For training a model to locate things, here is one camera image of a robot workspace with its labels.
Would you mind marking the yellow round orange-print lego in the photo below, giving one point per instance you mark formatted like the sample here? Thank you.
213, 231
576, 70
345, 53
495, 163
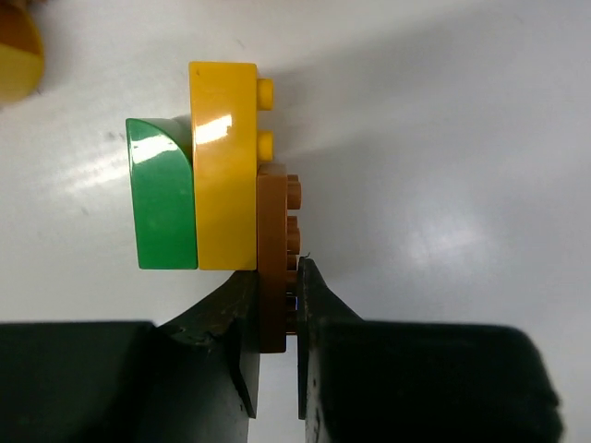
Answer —
22, 54

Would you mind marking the yellow lego brick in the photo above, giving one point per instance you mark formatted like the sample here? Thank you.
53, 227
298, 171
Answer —
225, 101

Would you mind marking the long brown lego plate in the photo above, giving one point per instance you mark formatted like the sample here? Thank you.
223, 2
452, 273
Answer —
279, 195

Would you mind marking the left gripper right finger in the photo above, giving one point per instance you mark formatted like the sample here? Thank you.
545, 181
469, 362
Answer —
377, 381

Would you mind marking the green curved lego brick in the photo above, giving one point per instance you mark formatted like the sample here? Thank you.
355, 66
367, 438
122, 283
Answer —
162, 191

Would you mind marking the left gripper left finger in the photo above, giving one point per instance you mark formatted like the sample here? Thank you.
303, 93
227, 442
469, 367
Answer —
192, 379

